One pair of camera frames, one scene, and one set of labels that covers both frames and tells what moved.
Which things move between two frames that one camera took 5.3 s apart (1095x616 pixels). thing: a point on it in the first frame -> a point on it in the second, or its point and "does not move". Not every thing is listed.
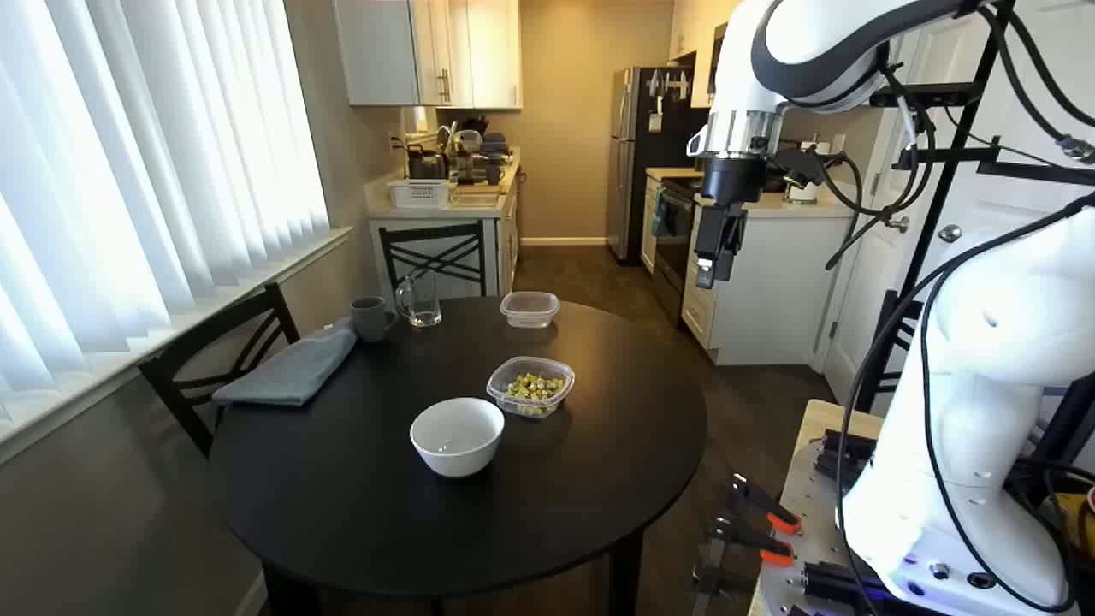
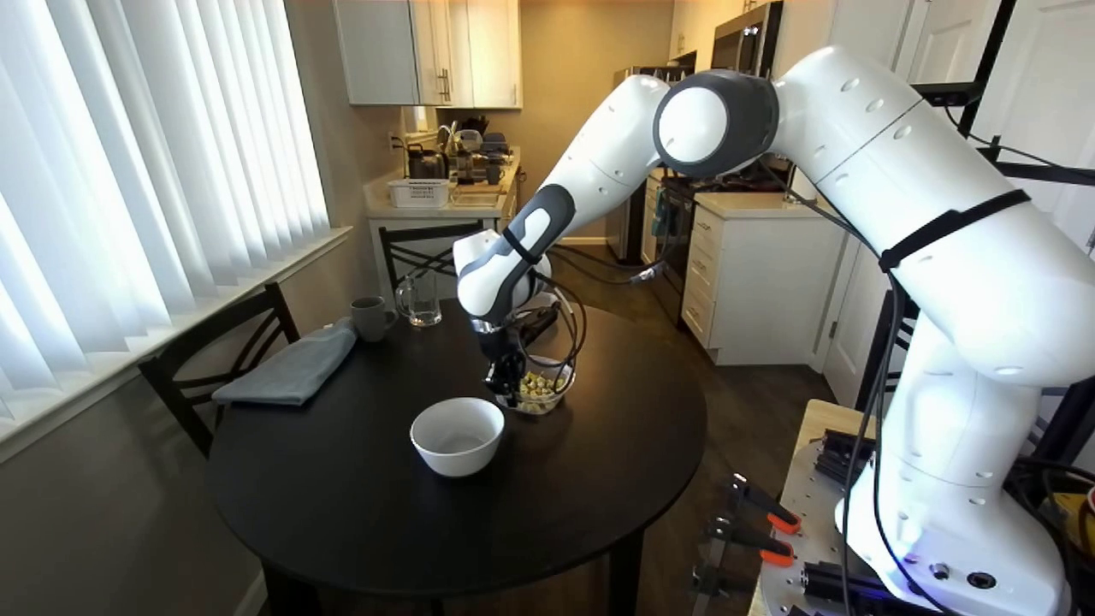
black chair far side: (412, 251) does not move
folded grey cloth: (297, 369) does not move
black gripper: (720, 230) -> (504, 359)
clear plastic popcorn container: (530, 384) does not move
